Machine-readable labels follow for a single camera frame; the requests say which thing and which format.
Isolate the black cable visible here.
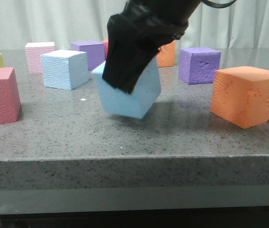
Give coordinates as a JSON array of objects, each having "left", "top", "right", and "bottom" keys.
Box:
[{"left": 201, "top": 0, "right": 237, "bottom": 9}]

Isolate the small orange foam cube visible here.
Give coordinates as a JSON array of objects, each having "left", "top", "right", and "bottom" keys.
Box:
[{"left": 156, "top": 41, "right": 175, "bottom": 67}]

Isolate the light blue foam cube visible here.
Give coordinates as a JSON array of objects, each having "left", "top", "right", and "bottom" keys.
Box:
[
  {"left": 40, "top": 50, "right": 89, "bottom": 90},
  {"left": 92, "top": 58, "right": 161, "bottom": 119}
]

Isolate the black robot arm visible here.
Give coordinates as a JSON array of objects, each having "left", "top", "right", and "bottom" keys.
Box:
[{"left": 103, "top": 0, "right": 200, "bottom": 94}]

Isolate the large red foam cube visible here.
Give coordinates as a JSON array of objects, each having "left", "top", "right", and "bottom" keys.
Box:
[{"left": 0, "top": 67, "right": 21, "bottom": 124}]

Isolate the purple foam cube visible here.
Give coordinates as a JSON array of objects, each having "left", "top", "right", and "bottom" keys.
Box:
[
  {"left": 178, "top": 47, "right": 221, "bottom": 85},
  {"left": 71, "top": 41, "right": 105, "bottom": 71}
]

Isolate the large orange foam cube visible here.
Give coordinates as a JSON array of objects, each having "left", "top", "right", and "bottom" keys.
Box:
[{"left": 210, "top": 66, "right": 269, "bottom": 129}]

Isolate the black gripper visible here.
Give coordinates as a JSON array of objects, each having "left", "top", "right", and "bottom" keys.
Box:
[{"left": 103, "top": 9, "right": 188, "bottom": 94}]

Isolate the dark red foam cube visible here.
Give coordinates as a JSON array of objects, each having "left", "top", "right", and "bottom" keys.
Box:
[{"left": 101, "top": 39, "right": 109, "bottom": 60}]

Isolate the pink foam cube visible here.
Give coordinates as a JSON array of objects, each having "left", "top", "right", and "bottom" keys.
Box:
[{"left": 25, "top": 42, "right": 55, "bottom": 74}]

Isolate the white curtain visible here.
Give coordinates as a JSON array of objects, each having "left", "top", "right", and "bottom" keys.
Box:
[{"left": 0, "top": 0, "right": 269, "bottom": 50}]

